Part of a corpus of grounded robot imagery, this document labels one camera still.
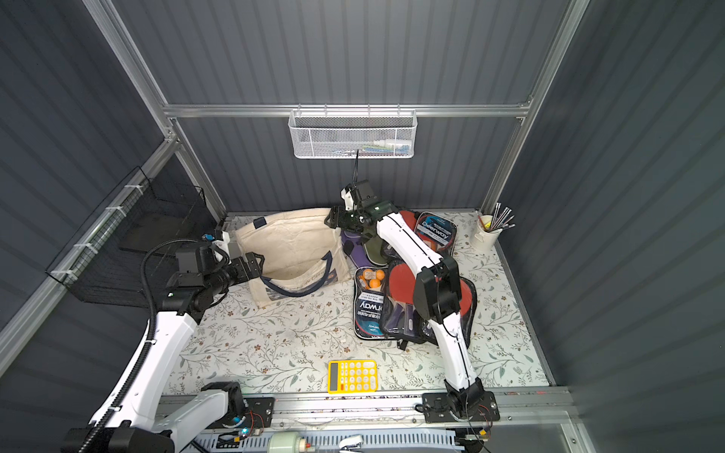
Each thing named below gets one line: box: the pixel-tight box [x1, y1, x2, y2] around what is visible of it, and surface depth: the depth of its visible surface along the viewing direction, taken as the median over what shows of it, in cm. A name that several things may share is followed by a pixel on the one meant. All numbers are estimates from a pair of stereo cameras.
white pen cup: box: [470, 215, 504, 255], surface depth 106 cm
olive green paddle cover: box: [364, 234, 388, 266], surface depth 105 cm
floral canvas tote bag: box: [235, 208, 351, 308], surface depth 92 cm
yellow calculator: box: [326, 359, 379, 395], surface depth 80 cm
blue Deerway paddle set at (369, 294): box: [354, 265, 396, 341], surface depth 93 cm
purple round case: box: [340, 229, 374, 269], surface depth 107 cm
